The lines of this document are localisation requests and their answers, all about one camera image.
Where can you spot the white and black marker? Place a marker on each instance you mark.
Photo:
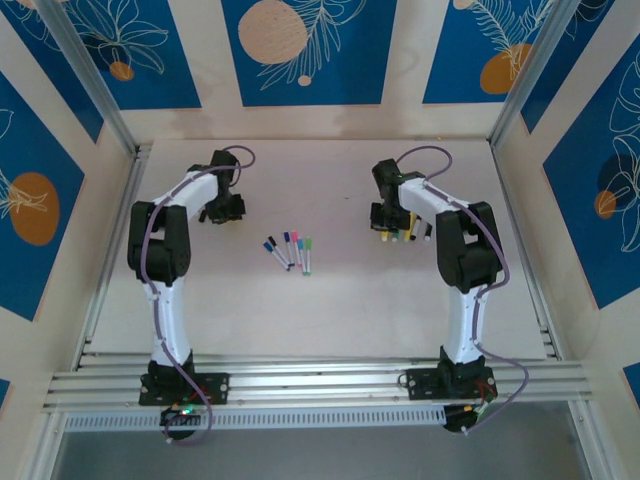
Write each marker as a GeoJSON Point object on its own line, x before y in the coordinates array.
{"type": "Point", "coordinates": [427, 234]}

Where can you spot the thin pen black cap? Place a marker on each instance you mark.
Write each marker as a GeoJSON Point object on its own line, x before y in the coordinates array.
{"type": "Point", "coordinates": [281, 251]}

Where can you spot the thin pen dark blue cap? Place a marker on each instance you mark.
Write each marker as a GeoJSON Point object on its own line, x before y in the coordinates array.
{"type": "Point", "coordinates": [289, 249]}

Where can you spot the thin pen green cap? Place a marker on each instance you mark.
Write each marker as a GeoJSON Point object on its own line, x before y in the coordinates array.
{"type": "Point", "coordinates": [309, 258]}

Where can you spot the thin pen cyan cap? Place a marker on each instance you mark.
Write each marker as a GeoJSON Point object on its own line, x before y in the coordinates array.
{"type": "Point", "coordinates": [302, 258]}

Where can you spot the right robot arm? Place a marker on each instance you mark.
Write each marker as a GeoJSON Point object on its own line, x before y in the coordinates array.
{"type": "Point", "coordinates": [457, 330]}

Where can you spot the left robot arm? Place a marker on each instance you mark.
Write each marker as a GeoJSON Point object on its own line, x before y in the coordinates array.
{"type": "Point", "coordinates": [177, 325]}

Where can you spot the left controller board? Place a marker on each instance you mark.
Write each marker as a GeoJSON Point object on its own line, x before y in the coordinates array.
{"type": "Point", "coordinates": [170, 415]}

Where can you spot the controller board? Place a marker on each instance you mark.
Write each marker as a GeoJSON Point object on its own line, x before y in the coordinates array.
{"type": "Point", "coordinates": [170, 415]}
{"type": "Point", "coordinates": [455, 420]}

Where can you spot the right controller board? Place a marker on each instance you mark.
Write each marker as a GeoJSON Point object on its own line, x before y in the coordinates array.
{"type": "Point", "coordinates": [455, 420]}

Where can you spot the aluminium side rail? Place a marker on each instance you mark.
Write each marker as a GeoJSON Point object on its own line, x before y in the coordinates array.
{"type": "Point", "coordinates": [511, 200]}
{"type": "Point", "coordinates": [134, 175]}

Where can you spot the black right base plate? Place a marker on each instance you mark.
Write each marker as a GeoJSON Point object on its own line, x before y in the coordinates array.
{"type": "Point", "coordinates": [422, 385]}

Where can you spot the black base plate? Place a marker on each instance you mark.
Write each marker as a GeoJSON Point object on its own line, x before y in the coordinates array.
{"type": "Point", "coordinates": [422, 385]}
{"type": "Point", "coordinates": [215, 387]}

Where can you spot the aluminium mounting rail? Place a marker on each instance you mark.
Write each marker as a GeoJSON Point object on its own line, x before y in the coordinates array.
{"type": "Point", "coordinates": [320, 380]}

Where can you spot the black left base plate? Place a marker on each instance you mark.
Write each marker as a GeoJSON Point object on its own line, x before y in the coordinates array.
{"type": "Point", "coordinates": [215, 387]}

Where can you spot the aluminium frame post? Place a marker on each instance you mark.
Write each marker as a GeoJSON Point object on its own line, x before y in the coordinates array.
{"type": "Point", "coordinates": [527, 75]}
{"type": "Point", "coordinates": [85, 70]}

